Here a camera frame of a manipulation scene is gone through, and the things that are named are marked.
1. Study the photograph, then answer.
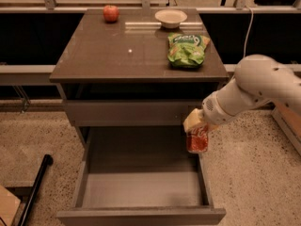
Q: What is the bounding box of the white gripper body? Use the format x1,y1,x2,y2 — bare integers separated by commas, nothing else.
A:
202,89,241,125

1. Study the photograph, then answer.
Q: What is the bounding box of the red coke can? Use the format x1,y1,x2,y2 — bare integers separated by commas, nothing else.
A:
186,125,208,153

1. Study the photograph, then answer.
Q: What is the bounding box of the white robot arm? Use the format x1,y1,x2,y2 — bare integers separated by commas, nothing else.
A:
183,55,301,133

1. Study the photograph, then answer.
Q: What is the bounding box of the closed grey top drawer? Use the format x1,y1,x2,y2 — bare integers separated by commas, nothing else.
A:
63,100,201,126

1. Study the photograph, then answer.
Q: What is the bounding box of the grey drawer cabinet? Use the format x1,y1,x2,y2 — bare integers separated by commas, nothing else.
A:
50,9,228,144

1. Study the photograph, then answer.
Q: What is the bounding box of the open grey middle drawer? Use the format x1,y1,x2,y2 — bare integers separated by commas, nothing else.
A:
57,126,226,226

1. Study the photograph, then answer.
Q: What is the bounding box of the green chip bag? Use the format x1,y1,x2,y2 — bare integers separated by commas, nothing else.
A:
167,33,210,69

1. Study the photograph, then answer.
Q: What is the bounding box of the white bowl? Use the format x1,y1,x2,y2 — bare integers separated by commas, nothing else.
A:
155,9,187,29

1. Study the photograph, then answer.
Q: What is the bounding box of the red apple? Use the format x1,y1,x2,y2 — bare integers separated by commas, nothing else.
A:
103,5,119,23

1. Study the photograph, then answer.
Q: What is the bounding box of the black metal pole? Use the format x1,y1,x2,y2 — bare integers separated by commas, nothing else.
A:
18,154,54,226

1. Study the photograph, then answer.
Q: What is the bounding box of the brown cardboard box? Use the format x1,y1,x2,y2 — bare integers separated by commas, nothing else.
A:
0,186,21,226

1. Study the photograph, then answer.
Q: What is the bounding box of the white cable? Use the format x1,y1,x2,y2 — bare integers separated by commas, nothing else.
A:
230,6,254,80

